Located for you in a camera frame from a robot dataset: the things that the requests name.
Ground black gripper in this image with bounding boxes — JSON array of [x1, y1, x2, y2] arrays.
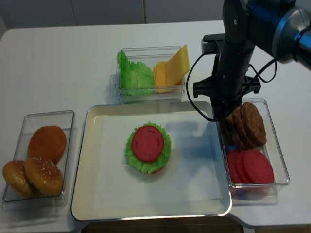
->
[[192, 75, 261, 121]]

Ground brown burger patty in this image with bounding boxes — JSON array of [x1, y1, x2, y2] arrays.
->
[[241, 102, 267, 147], [232, 105, 255, 149], [219, 120, 235, 146], [225, 106, 247, 150]]

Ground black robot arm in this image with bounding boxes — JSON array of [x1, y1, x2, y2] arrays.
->
[[187, 0, 311, 122]]

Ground yellow cheese slice upright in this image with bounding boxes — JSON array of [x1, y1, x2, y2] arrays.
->
[[165, 45, 190, 86]]

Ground yellow cheese slice stack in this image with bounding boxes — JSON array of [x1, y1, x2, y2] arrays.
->
[[153, 62, 183, 93]]

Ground clear lettuce and cheese box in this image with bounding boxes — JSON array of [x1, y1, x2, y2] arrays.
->
[[114, 46, 185, 104]]

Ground green lettuce leaf in box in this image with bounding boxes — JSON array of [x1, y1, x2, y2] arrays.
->
[[117, 51, 155, 96]]

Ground green lettuce leaf on bun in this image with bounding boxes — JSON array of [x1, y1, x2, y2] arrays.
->
[[125, 121, 172, 174]]

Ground brown burger patty front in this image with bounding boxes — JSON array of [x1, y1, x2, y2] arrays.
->
[[241, 102, 267, 147]]

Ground red tomato slice back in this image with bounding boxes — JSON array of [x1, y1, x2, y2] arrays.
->
[[227, 150, 241, 183]]

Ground clear patty and tomato box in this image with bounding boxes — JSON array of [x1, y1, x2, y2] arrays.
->
[[217, 99, 290, 205]]

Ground red tomato slice middle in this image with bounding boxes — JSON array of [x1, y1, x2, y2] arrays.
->
[[235, 150, 252, 183]]

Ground red tomato slice front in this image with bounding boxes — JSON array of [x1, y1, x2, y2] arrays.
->
[[242, 149, 274, 183]]

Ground red tomato slice on burger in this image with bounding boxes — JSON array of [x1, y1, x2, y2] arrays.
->
[[131, 125, 164, 163]]

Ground bottom bun on tray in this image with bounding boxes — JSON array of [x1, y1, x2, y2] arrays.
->
[[150, 166, 166, 174]]

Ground flat orange bottom bun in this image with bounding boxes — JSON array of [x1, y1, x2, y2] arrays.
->
[[27, 126, 67, 164]]

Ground sesame top bun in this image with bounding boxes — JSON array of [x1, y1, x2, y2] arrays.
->
[[24, 157, 63, 196]]

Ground clear bun box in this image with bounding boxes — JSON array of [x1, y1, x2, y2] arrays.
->
[[2, 110, 75, 210]]

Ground plain top bun left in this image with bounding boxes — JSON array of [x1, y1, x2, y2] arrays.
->
[[2, 160, 35, 198]]

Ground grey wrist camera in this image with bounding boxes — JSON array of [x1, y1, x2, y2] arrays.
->
[[201, 33, 225, 54]]

